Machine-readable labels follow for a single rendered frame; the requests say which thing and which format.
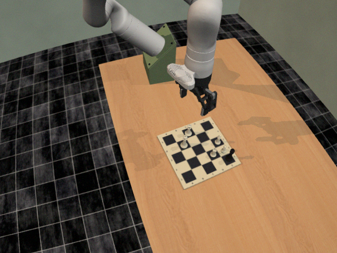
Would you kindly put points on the black chess piece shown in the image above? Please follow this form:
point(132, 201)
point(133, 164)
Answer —
point(229, 157)

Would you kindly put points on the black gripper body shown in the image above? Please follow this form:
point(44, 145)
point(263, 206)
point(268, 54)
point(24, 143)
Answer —
point(202, 84)

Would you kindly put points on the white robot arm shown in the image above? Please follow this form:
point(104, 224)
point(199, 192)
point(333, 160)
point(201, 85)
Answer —
point(203, 22)

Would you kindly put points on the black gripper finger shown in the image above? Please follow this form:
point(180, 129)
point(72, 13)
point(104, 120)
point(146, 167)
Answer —
point(183, 91)
point(210, 97)

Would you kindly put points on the chessboard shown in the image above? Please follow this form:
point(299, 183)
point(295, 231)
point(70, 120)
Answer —
point(194, 164)

